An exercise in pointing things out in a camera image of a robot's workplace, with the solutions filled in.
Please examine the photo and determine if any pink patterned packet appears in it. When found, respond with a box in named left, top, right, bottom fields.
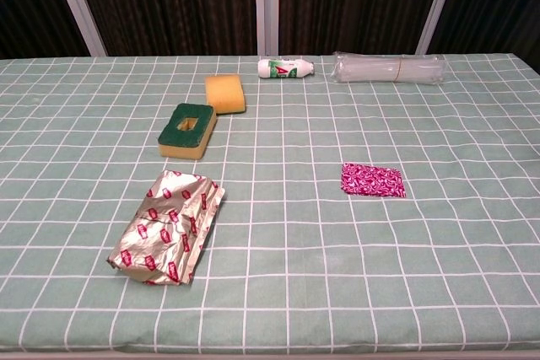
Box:
left=340, top=161, right=408, bottom=200

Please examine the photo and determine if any white partition frame post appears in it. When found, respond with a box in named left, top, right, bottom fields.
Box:
left=414, top=0, right=462, bottom=56
left=254, top=0, right=282, bottom=57
left=46, top=0, right=109, bottom=58

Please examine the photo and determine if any yellow sponge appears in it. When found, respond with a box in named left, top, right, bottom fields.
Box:
left=204, top=73, right=247, bottom=116

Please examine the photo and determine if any green checked tablecloth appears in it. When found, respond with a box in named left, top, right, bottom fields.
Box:
left=0, top=53, right=540, bottom=355

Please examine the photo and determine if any dark brown curtain panel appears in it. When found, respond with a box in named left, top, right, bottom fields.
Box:
left=278, top=0, right=449, bottom=57
left=68, top=0, right=259, bottom=58
left=0, top=0, right=90, bottom=60
left=427, top=0, right=540, bottom=75

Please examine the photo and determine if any silver foil bag red print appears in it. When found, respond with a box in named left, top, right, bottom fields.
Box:
left=106, top=169, right=226, bottom=287

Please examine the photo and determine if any bundle of clear straws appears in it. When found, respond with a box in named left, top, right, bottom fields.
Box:
left=330, top=51, right=449, bottom=85

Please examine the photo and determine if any small white bottle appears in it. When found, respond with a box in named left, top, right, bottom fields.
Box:
left=257, top=56, right=316, bottom=81

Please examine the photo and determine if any green-topped sponge with hole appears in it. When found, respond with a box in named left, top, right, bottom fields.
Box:
left=157, top=102, right=218, bottom=161

